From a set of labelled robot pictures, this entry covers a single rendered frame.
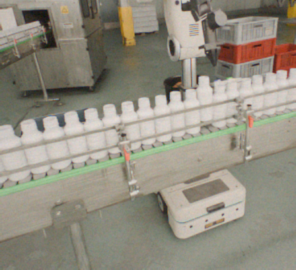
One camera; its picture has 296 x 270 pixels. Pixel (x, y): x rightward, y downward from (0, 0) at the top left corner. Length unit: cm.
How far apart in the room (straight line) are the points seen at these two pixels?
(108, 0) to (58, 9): 855
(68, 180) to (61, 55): 379
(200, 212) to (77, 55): 337
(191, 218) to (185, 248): 20
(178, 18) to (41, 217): 109
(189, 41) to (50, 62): 340
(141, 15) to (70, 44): 608
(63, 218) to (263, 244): 133
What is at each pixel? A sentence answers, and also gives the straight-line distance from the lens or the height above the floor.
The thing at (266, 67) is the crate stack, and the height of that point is 55.
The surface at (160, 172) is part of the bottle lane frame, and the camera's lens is 99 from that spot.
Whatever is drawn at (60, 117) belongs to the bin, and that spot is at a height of 92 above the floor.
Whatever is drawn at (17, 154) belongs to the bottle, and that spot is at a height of 109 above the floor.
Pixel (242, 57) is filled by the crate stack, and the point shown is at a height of 73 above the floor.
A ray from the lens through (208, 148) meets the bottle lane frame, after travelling 103.
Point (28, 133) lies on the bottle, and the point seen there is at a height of 114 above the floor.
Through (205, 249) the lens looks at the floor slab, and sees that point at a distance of 191.
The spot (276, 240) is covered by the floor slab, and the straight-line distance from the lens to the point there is 203.
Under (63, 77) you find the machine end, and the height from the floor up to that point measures 29.
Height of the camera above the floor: 149
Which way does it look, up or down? 24 degrees down
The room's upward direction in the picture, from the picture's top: 4 degrees counter-clockwise
